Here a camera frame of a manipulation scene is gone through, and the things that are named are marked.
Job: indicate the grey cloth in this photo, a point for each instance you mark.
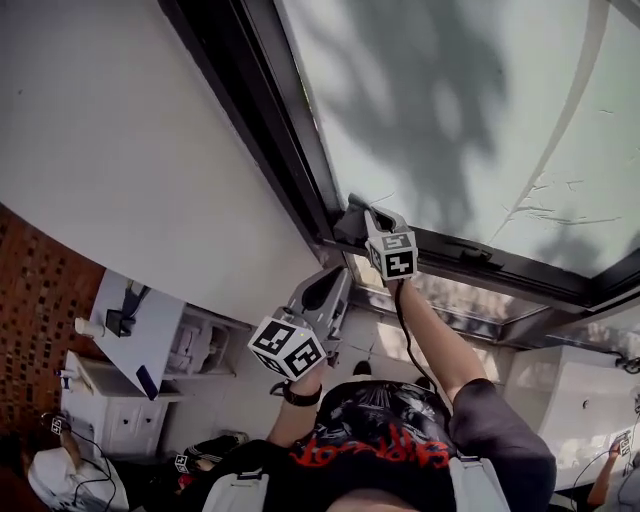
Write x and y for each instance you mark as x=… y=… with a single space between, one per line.
x=350 y=222

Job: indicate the small clear window pane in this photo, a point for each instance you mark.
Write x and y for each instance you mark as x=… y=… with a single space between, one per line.
x=450 y=300

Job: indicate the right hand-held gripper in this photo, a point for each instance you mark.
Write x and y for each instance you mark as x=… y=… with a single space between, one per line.
x=397 y=257

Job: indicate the frosted window glass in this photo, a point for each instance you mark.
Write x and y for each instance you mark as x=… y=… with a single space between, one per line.
x=450 y=100

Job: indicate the white paper cup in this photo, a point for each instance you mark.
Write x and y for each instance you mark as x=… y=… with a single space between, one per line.
x=89 y=327

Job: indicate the dark blue phone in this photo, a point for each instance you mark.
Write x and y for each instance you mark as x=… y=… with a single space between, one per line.
x=147 y=382

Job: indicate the person's right forearm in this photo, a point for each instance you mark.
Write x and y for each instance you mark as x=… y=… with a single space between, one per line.
x=445 y=345

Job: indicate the small black device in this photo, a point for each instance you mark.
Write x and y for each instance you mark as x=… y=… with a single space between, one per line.
x=117 y=322

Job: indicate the person's black printed shirt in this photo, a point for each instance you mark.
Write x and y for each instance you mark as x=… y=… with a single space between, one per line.
x=380 y=430

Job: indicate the black framed glass window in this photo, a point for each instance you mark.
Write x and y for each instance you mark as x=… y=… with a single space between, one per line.
x=260 y=100

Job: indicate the grey handheld tool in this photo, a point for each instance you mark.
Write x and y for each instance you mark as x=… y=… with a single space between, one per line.
x=134 y=300

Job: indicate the black metal hook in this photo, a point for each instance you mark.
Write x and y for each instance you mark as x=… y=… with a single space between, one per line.
x=629 y=362

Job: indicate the white table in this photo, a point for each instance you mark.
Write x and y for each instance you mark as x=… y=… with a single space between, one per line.
x=150 y=340

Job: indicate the person's left forearm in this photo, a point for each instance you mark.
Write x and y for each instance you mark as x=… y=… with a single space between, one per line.
x=295 y=425

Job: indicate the white cabinet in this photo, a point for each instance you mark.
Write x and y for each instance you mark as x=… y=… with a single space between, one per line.
x=125 y=420

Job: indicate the person's black shoe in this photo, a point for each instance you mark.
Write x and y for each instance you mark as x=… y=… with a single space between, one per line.
x=423 y=384
x=362 y=369

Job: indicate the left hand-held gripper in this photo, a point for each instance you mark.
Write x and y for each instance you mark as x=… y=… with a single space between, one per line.
x=285 y=347

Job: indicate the white shelf cart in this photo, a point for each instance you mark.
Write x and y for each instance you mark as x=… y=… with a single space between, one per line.
x=205 y=345

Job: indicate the black wristband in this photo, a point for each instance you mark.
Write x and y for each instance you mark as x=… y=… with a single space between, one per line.
x=302 y=397

